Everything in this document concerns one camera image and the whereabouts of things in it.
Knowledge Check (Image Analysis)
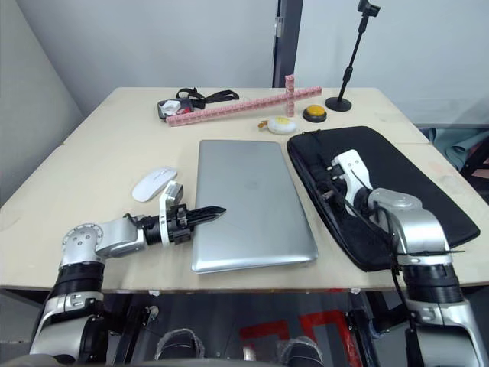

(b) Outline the black stand with round base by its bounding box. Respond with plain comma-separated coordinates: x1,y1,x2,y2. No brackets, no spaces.
325,0,381,113

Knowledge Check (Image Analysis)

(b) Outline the dark door frame post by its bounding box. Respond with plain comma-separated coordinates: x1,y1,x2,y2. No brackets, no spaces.
271,0,303,89

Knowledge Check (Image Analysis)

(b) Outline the yellow button with black base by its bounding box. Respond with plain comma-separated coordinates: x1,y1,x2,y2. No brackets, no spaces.
302,103,328,124

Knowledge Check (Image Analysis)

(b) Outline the long pink block bar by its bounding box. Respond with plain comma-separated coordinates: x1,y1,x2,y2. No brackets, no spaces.
165,86,323,128

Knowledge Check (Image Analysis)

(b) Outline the black red device with strap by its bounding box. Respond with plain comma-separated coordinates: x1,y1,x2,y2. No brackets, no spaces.
157,88,240,121

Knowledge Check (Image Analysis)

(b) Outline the dark rounded shape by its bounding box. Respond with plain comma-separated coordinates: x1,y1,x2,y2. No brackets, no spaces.
276,336,325,367
155,327,208,361

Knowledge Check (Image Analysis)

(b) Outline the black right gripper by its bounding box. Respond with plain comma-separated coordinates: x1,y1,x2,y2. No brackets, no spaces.
304,130,347,202

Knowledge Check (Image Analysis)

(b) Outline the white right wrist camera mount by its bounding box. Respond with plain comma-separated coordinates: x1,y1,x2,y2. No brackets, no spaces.
331,150,374,216

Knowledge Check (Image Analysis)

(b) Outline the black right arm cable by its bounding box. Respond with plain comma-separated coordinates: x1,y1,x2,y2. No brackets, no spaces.
371,201,423,347

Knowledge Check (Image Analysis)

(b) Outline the silver laptop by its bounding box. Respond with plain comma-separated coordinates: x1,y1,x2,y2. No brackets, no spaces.
190,139,319,274

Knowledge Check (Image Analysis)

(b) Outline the black laptop bag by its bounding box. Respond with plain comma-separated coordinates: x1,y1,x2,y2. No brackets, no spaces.
286,125,481,273

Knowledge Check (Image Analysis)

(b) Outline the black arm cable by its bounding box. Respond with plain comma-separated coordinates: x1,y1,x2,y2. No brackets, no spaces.
371,201,423,347
121,213,147,227

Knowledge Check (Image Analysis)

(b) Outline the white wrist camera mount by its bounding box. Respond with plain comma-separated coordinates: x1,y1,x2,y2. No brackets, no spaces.
331,150,374,216
157,180,186,246

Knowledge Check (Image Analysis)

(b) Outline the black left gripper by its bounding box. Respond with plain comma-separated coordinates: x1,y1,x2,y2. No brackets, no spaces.
167,204,228,245

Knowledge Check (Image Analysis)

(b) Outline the short pink block post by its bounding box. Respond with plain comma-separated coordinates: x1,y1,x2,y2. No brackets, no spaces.
283,73,296,117

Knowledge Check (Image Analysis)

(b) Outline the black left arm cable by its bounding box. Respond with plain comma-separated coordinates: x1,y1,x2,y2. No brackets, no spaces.
121,213,147,227

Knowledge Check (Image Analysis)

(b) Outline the white round yellow-topped gadget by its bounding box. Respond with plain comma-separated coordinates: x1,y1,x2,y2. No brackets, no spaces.
257,115,299,136

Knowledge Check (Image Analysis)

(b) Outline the white computer mouse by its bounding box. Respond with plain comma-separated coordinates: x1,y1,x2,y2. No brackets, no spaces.
131,165,179,203

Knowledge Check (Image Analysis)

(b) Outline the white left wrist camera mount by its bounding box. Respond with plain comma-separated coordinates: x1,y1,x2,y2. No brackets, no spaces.
157,180,186,246

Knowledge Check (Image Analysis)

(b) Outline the teal cloth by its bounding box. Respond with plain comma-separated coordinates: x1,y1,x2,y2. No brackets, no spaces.
426,126,489,171

